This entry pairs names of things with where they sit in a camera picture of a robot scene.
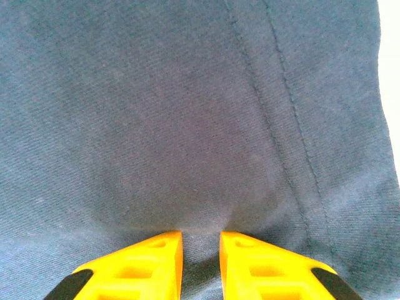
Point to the navy blue printed t-shirt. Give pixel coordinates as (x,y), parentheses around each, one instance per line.
(156,109)

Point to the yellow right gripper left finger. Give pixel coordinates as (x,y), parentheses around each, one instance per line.
(140,272)

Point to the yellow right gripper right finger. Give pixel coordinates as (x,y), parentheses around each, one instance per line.
(265,272)

